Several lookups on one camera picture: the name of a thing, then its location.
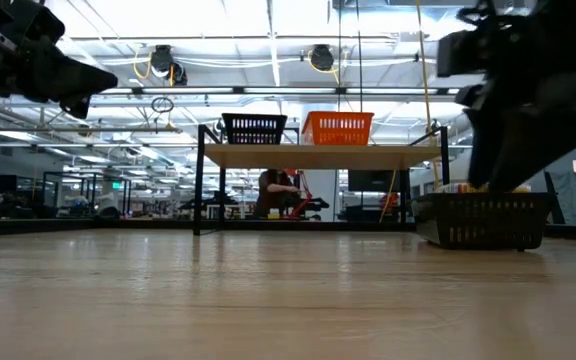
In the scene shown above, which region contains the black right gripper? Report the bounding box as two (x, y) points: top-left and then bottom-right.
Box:
(467, 19), (576, 194)

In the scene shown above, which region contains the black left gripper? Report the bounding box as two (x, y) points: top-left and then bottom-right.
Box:
(0, 4), (119, 120)

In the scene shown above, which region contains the black slotted plastic basket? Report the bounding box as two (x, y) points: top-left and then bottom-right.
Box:
(412, 192), (552, 251)
(221, 112), (288, 146)

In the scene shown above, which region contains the orange slotted plastic basket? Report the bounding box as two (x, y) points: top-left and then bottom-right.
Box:
(301, 110), (375, 147)

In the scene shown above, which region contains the grey fabric panel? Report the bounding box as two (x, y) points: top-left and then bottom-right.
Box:
(542, 169), (576, 224)

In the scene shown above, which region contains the black cabinet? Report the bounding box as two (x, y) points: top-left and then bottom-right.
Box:
(347, 169), (402, 194)

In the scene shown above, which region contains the person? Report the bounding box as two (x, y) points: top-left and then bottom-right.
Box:
(255, 168), (302, 219)

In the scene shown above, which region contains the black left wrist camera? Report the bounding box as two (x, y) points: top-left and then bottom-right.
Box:
(11, 2), (67, 47)

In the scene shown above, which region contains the black ceiling cable reel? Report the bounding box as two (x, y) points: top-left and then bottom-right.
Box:
(148, 44), (189, 87)
(309, 44), (337, 73)

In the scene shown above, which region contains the yellow hanging cable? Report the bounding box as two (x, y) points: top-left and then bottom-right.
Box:
(414, 0), (443, 194)

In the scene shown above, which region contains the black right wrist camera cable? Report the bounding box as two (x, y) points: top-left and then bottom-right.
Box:
(455, 0), (524, 32)

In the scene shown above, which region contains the black aluminium rig frame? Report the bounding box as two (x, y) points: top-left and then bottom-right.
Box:
(0, 215), (576, 241)

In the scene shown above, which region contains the black overhead light rail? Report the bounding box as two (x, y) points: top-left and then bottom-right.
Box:
(87, 85), (462, 97)

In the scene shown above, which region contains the black hanging cable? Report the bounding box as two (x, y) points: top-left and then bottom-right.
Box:
(355, 0), (365, 114)
(337, 0), (345, 114)

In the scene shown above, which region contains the wooden shelf riser black frame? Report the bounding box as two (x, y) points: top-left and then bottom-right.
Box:
(193, 123), (453, 237)

